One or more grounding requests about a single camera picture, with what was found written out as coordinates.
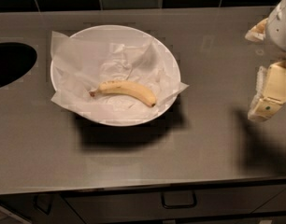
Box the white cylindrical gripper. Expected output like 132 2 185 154
245 0 286 122

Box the yellow banana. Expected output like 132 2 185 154
89 80 157 107

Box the white bowl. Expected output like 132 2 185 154
50 24 182 128

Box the grey drawer front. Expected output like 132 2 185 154
64 185 286 224

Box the white crumpled paper sheet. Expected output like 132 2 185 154
50 31 190 124

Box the dark round sink opening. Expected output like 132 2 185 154
0 42 37 88

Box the black drawer handle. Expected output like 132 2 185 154
161 190 197 209

